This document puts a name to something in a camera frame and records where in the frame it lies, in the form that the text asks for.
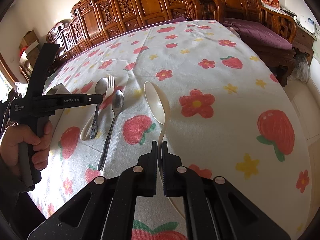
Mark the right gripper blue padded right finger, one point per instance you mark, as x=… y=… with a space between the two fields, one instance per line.
x=166 y=170

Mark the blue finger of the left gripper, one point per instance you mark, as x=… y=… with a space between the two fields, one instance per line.
x=77 y=100

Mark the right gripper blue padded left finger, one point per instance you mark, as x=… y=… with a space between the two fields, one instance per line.
x=152 y=169

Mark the grey metal rectangular tray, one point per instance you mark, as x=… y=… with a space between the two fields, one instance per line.
x=58 y=89

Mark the white plastic fork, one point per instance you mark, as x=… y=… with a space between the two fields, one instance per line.
x=110 y=89

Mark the large steel spoon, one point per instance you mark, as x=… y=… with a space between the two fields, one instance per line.
x=100 y=88

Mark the cream plastic spoon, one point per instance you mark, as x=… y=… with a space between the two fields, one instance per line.
x=159 y=106

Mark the small steel spoon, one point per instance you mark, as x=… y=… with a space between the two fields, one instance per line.
x=117 y=107

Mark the person's left hand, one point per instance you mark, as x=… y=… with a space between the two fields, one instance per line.
x=14 y=135

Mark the stacked cardboard boxes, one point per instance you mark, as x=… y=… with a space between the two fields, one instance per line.
x=29 y=48

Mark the strawberry flower tablecloth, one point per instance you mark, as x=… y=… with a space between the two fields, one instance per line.
x=229 y=117

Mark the carved wooden sofa bench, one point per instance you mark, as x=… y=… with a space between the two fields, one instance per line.
x=95 y=21

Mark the purple armchair cushion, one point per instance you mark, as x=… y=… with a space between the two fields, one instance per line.
x=256 y=34

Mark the clear plastic bag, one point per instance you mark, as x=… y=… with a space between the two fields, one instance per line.
x=301 y=70

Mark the carved wooden armchair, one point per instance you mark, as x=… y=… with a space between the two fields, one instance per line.
x=280 y=62

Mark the red calendar card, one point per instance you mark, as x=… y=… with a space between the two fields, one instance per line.
x=271 y=4

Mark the white router box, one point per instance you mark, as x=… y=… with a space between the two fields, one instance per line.
x=307 y=23

